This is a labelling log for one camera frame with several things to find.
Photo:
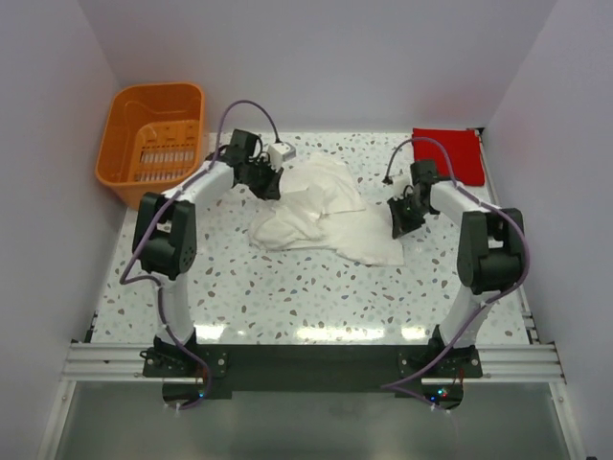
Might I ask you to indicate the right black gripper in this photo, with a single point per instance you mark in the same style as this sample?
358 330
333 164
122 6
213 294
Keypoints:
399 224

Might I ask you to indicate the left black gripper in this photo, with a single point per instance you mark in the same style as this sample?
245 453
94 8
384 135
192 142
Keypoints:
271 189

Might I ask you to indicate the white t shirt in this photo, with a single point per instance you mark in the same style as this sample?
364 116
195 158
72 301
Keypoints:
321 208

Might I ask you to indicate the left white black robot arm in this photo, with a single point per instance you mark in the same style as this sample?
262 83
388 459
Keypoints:
165 238

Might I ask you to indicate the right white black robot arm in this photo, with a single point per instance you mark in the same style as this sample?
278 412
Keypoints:
491 256

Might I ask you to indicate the red folded t shirt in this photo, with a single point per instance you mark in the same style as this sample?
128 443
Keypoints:
463 149

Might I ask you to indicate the orange plastic basket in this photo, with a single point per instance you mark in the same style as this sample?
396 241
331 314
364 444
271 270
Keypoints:
152 140

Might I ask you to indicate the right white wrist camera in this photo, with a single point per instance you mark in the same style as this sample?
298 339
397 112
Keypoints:
401 185

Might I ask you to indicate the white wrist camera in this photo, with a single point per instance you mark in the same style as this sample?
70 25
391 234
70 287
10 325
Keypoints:
401 185
279 153

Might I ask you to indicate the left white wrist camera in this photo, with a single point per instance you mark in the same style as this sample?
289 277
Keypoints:
279 153

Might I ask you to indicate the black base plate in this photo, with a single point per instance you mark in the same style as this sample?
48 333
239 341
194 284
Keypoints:
218 372

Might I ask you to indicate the aluminium rail frame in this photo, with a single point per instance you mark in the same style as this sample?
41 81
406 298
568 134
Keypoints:
314 393

